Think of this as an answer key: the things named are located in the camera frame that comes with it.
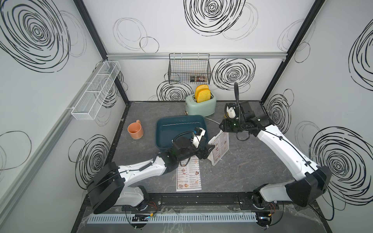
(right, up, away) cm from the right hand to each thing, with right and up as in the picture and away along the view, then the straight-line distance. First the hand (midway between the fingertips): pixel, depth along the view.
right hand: (223, 126), depth 77 cm
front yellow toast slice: (-9, +19, +20) cm, 29 cm away
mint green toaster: (-8, +14, +23) cm, 28 cm away
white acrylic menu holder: (-6, -18, +6) cm, 20 cm away
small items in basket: (-12, +28, +11) cm, 33 cm away
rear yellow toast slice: (-12, +24, +22) cm, 35 cm away
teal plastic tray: (-34, -3, +26) cm, 42 cm away
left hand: (-7, -9, -3) cm, 12 cm away
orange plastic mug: (-55, -5, +22) cm, 60 cm away
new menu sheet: (+1, -11, +6) cm, 13 cm away
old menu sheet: (-19, -30, +6) cm, 35 cm away
